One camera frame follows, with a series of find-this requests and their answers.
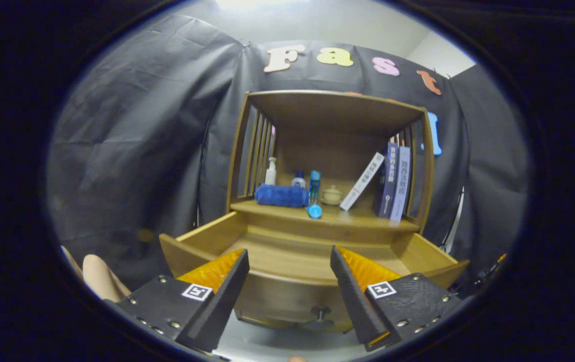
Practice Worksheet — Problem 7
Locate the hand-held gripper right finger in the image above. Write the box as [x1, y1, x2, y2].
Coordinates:
[329, 246, 464, 352]

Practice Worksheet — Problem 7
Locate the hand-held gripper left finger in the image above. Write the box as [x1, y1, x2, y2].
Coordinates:
[117, 248, 250, 353]

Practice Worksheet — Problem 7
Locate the wooden drawer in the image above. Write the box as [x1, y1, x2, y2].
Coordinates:
[159, 211, 470, 333]

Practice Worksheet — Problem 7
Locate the wooden countertop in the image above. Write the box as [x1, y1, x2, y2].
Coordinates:
[230, 199, 421, 233]

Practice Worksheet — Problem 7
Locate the wooden cabinet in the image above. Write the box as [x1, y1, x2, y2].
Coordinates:
[226, 89, 435, 333]

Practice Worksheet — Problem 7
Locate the beige lidded teacup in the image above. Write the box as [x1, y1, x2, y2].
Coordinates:
[320, 185, 343, 206]

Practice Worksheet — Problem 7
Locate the clear blue bottle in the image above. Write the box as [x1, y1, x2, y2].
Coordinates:
[309, 170, 322, 206]

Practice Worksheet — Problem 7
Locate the white book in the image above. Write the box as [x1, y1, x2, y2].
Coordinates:
[339, 152, 385, 212]

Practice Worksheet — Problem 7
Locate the pale lilac book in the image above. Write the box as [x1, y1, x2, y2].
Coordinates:
[390, 146, 412, 222]

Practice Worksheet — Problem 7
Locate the dark blue book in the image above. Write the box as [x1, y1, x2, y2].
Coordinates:
[373, 142, 400, 219]

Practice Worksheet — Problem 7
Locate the blue folded towel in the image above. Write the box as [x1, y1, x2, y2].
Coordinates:
[254, 184, 309, 208]

